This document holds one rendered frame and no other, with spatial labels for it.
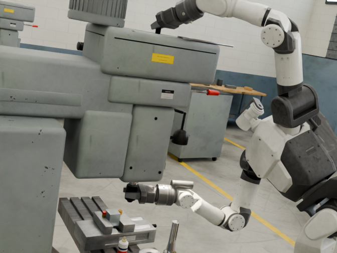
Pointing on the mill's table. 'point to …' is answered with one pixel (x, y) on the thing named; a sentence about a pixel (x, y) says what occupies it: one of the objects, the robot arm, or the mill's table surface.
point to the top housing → (150, 54)
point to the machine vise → (111, 233)
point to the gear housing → (148, 92)
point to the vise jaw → (126, 223)
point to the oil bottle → (123, 246)
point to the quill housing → (148, 143)
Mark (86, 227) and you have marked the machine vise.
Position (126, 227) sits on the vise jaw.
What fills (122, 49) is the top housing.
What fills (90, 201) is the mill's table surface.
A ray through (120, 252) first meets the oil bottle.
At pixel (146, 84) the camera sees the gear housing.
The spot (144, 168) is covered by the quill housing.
